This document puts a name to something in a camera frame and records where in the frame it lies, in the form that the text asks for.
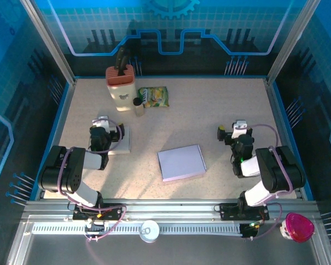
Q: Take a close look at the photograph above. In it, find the white paper box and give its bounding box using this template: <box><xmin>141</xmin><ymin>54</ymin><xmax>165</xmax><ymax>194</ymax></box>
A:
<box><xmin>88</xmin><ymin>125</ymin><xmax>132</xmax><ymax>156</ymax></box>
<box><xmin>157</xmin><ymin>144</ymin><xmax>207</xmax><ymax>182</ymax></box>

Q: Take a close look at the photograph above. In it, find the small bottle with black cap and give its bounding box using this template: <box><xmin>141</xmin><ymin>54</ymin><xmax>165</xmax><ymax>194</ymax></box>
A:
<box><xmin>132</xmin><ymin>97</ymin><xmax>146</xmax><ymax>118</ymax></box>

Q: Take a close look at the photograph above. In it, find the cream knife block, brown top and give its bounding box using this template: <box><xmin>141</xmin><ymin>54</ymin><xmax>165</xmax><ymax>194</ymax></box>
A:
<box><xmin>105</xmin><ymin>65</ymin><xmax>138</xmax><ymax>113</ymax></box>

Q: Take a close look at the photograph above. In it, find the yellow green snack bag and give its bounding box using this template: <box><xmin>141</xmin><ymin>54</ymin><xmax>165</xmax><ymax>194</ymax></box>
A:
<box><xmin>137</xmin><ymin>86</ymin><xmax>170</xmax><ymax>109</ymax></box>

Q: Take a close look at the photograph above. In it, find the container with pink lid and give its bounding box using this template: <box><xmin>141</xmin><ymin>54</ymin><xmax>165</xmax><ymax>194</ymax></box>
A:
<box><xmin>280</xmin><ymin>212</ymin><xmax>316</xmax><ymax>243</ymax></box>

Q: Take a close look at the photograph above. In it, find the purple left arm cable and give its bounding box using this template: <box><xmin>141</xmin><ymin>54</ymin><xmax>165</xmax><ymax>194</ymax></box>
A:
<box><xmin>56</xmin><ymin>119</ymin><xmax>127</xmax><ymax>243</ymax></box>

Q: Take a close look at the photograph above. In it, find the black knife handle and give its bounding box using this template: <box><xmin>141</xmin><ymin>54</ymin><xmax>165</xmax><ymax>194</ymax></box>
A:
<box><xmin>118</xmin><ymin>54</ymin><xmax>130</xmax><ymax>76</ymax></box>
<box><xmin>114</xmin><ymin>45</ymin><xmax>127</xmax><ymax>70</ymax></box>

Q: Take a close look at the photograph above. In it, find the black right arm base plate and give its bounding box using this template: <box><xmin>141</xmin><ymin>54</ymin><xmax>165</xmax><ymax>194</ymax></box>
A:
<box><xmin>219</xmin><ymin>203</ymin><xmax>270</xmax><ymax>221</ymax></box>

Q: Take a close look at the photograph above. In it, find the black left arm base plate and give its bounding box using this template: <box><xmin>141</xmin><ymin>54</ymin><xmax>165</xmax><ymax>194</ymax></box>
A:
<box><xmin>73</xmin><ymin>203</ymin><xmax>124</xmax><ymax>221</ymax></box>

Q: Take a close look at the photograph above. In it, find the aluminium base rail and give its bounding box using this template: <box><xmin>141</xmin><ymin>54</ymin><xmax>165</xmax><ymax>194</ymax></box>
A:
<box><xmin>22</xmin><ymin>198</ymin><xmax>321</xmax><ymax>221</ymax></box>

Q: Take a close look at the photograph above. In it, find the white slotted cable duct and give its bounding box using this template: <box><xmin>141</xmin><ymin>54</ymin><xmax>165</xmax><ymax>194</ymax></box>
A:
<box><xmin>32</xmin><ymin>222</ymin><xmax>243</xmax><ymax>236</ymax></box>

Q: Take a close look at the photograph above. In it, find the aluminium frame post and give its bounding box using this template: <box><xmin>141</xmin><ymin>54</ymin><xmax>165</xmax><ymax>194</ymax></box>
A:
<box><xmin>266</xmin><ymin>0</ymin><xmax>322</xmax><ymax>83</ymax></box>
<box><xmin>19</xmin><ymin>0</ymin><xmax>77</xmax><ymax>86</ymax></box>

